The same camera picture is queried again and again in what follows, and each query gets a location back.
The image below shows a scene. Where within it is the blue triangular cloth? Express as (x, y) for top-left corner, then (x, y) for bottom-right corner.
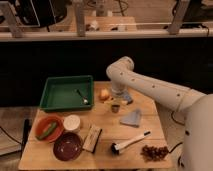
(120, 109), (142, 127)

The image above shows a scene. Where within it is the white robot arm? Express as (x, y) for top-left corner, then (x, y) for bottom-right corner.
(106, 56), (213, 171)

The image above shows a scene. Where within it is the orange fruit piece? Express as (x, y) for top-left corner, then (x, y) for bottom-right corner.
(99, 89), (110, 101)

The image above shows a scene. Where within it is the small dark cup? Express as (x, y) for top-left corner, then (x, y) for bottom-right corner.
(111, 104), (120, 113)

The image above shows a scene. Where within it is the white round container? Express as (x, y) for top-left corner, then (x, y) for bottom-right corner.
(63, 115), (81, 132)

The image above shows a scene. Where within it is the white metal rail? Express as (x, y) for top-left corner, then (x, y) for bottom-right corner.
(0, 28), (213, 42)

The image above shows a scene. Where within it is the brown raisin pile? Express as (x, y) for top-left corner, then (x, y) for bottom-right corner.
(141, 145), (169, 161)

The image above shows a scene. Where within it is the black cable on floor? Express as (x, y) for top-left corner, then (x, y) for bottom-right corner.
(168, 111), (186, 169)

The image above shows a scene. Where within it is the green plastic tray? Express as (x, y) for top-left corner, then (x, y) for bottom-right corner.
(40, 75), (94, 112)

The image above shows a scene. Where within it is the blue sponge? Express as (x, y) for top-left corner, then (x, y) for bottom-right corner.
(123, 92), (133, 104)

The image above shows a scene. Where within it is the metal spoon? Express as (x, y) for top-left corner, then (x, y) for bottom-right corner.
(76, 89), (89, 105)

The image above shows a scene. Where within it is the purple bowl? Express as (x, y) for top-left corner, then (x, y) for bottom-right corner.
(53, 132), (83, 161)

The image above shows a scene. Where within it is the orange bowl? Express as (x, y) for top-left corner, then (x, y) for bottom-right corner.
(35, 115), (64, 142)

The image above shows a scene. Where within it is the green cucumber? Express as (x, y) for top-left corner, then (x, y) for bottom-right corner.
(36, 122), (57, 140)

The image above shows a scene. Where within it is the white black dish brush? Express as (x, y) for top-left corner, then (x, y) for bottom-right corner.
(111, 131), (151, 154)

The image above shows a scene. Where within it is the wooden board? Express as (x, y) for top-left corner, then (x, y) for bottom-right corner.
(18, 81), (172, 171)

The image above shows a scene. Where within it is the wooden block brush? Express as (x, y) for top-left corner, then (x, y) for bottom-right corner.
(83, 125), (102, 152)

